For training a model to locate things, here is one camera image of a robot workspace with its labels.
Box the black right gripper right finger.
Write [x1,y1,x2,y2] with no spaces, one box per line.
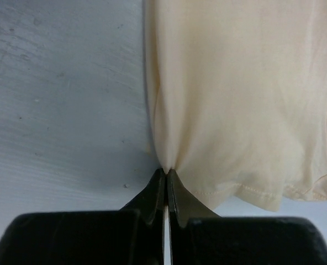
[167,169,327,264]

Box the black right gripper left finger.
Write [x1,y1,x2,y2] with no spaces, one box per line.
[0,169,165,264]

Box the cream beige underwear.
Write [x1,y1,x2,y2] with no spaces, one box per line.
[145,1,327,211]

